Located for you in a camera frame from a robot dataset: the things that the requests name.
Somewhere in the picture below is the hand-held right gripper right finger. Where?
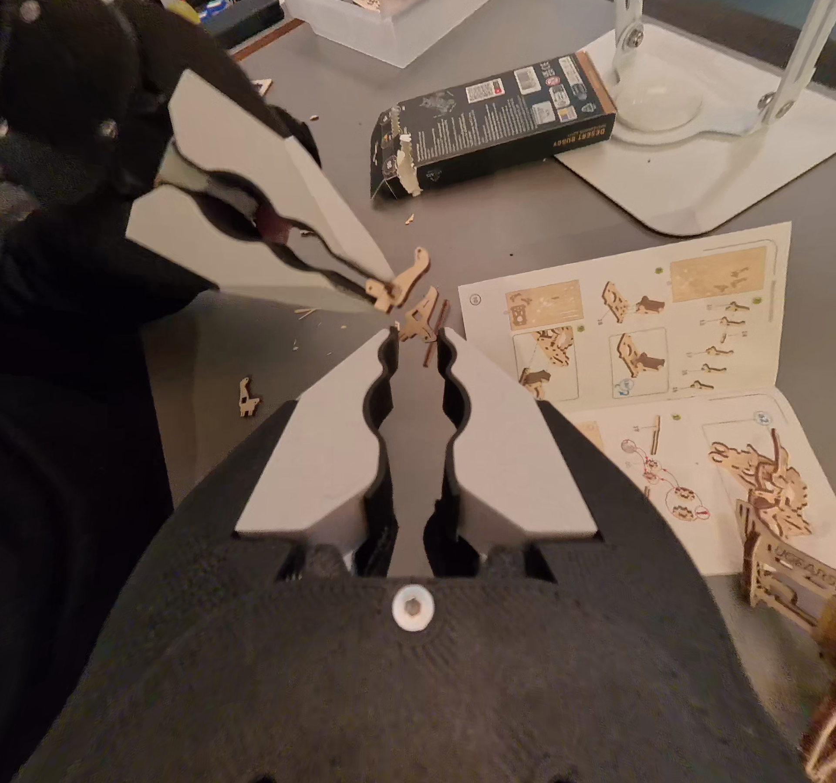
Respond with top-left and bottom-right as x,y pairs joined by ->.
423,327 -> 600,578

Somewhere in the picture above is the person's black clothed torso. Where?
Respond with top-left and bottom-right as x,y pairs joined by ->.
0,208 -> 219,783

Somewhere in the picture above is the wooden model assembly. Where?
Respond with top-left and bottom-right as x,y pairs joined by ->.
735,499 -> 836,647

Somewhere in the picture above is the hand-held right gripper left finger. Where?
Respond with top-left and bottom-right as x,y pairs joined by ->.
234,327 -> 401,578

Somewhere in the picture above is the white metal stand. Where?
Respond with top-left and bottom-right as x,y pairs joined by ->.
555,0 -> 836,237

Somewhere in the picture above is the printed instruction booklet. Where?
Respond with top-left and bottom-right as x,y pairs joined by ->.
457,222 -> 836,578

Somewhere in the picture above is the black cardboard kit box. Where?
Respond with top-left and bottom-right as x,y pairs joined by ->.
369,52 -> 618,202

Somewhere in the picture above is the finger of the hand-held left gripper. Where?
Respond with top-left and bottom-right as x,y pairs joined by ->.
163,69 -> 397,286
124,182 -> 380,313

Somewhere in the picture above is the wooden axle lever assembly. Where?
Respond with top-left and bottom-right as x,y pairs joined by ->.
364,246 -> 432,314

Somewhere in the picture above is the black flat case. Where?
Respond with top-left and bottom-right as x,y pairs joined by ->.
196,0 -> 286,40

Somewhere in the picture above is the clear plastic storage container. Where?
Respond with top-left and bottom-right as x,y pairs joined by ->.
269,0 -> 556,69

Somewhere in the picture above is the person's left hand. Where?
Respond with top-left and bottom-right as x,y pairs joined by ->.
256,204 -> 292,243

